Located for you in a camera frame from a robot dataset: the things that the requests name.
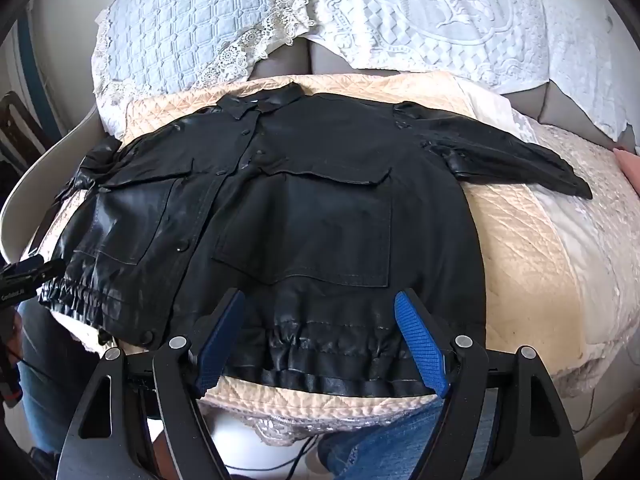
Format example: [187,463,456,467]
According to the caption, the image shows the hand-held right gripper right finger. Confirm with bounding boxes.
[394,289,583,480]

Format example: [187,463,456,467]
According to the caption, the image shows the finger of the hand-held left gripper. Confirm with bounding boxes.
[17,255,67,283]

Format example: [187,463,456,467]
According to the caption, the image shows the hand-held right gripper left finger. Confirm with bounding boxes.
[57,287,248,480]

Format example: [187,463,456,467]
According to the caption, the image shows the black leather jacket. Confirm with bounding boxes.
[37,82,593,398]

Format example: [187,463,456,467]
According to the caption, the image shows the beige quilted mat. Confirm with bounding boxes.
[30,74,591,441]

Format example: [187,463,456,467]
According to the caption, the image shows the white lace seat cover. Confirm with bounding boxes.
[460,80,640,386]

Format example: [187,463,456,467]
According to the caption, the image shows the blue-grey quilted lace cover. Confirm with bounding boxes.
[92,0,321,106]

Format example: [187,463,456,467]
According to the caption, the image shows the white embossed cover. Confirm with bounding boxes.
[300,0,636,141]

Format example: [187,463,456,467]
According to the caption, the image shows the black cable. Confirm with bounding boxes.
[225,432,323,473]

